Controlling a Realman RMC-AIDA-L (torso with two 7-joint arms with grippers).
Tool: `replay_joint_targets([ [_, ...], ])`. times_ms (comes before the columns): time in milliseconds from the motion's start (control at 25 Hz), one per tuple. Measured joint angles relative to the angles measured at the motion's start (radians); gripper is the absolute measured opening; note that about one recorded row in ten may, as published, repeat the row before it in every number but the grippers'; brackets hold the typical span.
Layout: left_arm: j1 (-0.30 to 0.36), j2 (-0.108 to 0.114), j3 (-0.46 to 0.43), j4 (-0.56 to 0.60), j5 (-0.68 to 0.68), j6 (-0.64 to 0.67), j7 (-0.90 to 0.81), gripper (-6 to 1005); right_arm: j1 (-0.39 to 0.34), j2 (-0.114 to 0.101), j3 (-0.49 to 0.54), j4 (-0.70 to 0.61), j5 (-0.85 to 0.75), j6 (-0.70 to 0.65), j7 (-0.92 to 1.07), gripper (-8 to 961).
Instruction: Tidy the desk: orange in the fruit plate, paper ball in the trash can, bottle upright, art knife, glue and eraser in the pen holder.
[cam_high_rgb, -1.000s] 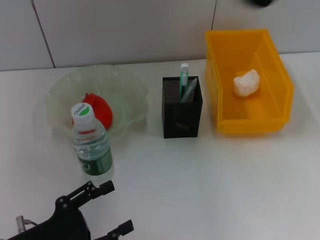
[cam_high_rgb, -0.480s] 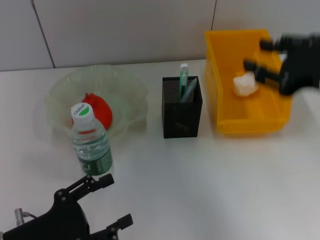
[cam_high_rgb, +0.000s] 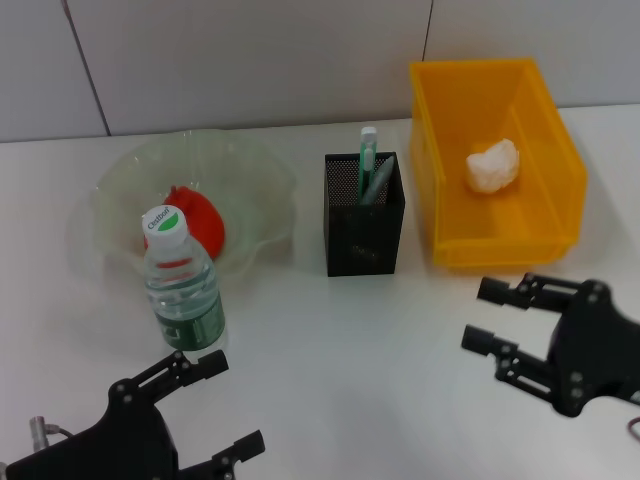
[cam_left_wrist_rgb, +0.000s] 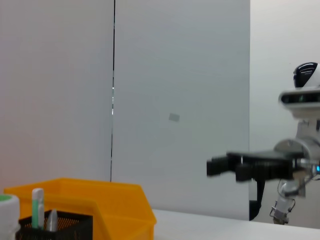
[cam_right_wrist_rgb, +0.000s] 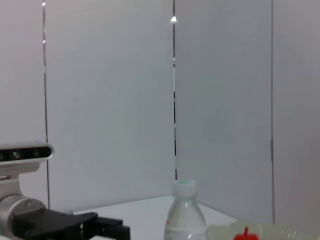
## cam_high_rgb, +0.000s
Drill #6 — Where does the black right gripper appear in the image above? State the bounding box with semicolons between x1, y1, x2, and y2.
459;272;640;418

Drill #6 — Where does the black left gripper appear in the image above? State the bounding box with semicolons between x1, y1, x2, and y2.
6;349;266;480

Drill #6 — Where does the clear plastic water bottle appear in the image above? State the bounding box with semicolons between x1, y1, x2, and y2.
142;204;229;354

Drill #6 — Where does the white paper ball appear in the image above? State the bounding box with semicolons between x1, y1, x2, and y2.
465;138;521;195

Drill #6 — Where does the grey marker pen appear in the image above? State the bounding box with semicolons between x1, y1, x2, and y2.
360;154;397;206

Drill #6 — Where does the red orange toy fruit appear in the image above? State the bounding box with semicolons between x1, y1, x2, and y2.
143;184;227;260

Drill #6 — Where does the green utility knife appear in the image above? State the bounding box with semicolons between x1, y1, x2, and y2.
357;126;380;206

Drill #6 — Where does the black mesh pen holder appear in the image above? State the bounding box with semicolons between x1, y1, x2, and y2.
323;151;407;278

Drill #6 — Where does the green glass fruit plate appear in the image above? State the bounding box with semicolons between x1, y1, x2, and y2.
91;129;300;287

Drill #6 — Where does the yellow plastic bin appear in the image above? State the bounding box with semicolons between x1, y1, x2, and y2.
409;57;589;270

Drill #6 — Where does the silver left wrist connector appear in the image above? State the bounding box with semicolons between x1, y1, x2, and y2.
28;415;50;452

